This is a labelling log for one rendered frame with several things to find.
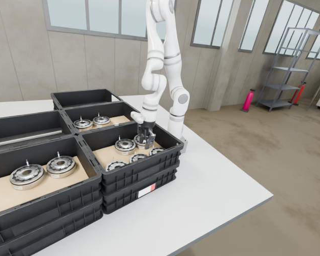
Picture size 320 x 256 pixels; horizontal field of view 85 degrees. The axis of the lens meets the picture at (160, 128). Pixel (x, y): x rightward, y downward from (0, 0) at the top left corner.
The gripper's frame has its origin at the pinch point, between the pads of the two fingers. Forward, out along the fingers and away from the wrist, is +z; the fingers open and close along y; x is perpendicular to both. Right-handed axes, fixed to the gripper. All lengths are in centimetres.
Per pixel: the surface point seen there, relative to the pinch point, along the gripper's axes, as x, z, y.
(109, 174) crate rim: 24.3, -3.7, -18.4
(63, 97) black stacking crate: 26, 0, 70
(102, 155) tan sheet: 19.2, 5.7, 4.2
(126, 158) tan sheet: 10.1, 5.0, -2.1
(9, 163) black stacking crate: 53, 3, 8
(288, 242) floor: -114, 80, -64
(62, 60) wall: 7, -2, 206
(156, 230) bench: 9.8, 17.8, -32.6
